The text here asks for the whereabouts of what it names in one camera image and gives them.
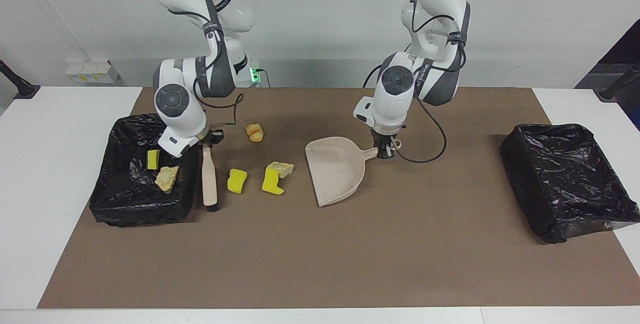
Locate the white wall socket box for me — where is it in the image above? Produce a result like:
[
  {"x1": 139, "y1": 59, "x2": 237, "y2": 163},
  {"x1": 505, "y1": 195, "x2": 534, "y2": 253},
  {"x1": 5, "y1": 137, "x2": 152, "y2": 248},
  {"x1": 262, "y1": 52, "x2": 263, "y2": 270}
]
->
[{"x1": 66, "y1": 60, "x2": 120, "y2": 84}]

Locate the beige brush with black bristles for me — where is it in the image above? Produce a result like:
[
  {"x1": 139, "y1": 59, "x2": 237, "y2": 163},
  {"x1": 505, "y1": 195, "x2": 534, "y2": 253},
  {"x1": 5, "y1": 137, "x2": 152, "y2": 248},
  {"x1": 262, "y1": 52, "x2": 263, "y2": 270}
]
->
[{"x1": 201, "y1": 145, "x2": 221, "y2": 212}]

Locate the large striped croissant piece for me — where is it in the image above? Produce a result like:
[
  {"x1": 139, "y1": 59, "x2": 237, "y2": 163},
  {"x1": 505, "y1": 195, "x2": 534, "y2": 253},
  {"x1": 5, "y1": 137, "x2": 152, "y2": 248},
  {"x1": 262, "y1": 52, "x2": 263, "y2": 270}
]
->
[{"x1": 154, "y1": 165, "x2": 180, "y2": 194}]

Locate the black bag-lined bin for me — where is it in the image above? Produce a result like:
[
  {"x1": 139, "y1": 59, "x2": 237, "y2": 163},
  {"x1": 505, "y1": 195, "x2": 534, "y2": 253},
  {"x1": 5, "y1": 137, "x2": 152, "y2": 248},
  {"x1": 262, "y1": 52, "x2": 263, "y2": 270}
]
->
[
  {"x1": 500, "y1": 124, "x2": 640, "y2": 244},
  {"x1": 89, "y1": 111, "x2": 200, "y2": 227}
]

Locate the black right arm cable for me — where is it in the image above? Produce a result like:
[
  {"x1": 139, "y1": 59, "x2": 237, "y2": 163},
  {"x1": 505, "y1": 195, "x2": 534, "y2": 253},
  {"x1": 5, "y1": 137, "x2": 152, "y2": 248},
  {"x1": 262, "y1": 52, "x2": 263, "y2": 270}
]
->
[{"x1": 167, "y1": 9, "x2": 246, "y2": 127}]

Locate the black camera stand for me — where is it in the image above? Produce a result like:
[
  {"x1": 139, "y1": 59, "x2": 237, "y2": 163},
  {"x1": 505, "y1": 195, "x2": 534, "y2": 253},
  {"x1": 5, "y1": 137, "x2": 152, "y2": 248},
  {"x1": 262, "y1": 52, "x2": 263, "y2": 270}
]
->
[
  {"x1": 599, "y1": 61, "x2": 640, "y2": 102},
  {"x1": 0, "y1": 60, "x2": 41, "y2": 100}
]

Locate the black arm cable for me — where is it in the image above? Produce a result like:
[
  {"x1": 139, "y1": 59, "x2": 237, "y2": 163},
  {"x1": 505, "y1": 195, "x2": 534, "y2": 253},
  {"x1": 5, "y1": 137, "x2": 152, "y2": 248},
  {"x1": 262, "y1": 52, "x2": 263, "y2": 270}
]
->
[
  {"x1": 167, "y1": 9, "x2": 246, "y2": 127},
  {"x1": 367, "y1": 0, "x2": 468, "y2": 164}
]

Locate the pale crusty bread chunk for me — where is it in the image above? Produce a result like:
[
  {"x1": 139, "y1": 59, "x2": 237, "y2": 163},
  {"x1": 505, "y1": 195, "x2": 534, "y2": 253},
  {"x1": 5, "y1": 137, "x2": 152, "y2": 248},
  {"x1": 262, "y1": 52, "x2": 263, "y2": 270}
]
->
[{"x1": 266, "y1": 162, "x2": 295, "y2": 179}]

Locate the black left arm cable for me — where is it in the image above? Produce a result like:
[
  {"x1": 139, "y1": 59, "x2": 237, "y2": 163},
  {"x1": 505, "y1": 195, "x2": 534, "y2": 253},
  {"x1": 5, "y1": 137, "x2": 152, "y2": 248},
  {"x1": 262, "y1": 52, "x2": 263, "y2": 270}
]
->
[{"x1": 367, "y1": 0, "x2": 468, "y2": 164}]

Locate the beige plastic dustpan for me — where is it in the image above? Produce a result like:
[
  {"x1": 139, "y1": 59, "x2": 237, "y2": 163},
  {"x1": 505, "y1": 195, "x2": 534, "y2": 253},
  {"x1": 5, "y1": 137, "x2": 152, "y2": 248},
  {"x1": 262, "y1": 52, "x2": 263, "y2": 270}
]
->
[{"x1": 305, "y1": 137, "x2": 379, "y2": 207}]

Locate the rectangular yellow sponge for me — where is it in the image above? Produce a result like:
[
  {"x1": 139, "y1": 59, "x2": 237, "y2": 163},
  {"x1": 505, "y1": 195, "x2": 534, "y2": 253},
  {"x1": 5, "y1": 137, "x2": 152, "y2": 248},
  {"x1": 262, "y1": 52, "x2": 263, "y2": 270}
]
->
[{"x1": 227, "y1": 169, "x2": 248, "y2": 194}]

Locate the black background panel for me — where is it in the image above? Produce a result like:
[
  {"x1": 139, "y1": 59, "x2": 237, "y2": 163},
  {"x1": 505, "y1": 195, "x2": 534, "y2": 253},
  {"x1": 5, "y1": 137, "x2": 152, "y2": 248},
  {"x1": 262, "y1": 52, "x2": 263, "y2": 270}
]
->
[{"x1": 575, "y1": 19, "x2": 640, "y2": 89}]

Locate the notched yellow sponge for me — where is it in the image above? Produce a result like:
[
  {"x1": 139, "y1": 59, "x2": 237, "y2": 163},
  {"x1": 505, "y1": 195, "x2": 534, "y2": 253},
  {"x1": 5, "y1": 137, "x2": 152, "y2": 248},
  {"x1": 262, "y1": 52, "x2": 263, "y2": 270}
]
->
[{"x1": 261, "y1": 168, "x2": 286, "y2": 196}]

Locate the brown table mat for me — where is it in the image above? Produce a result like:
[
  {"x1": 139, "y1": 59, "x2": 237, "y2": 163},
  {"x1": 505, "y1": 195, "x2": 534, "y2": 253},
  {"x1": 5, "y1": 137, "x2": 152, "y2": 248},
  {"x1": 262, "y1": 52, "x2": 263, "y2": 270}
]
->
[{"x1": 37, "y1": 87, "x2": 640, "y2": 309}]

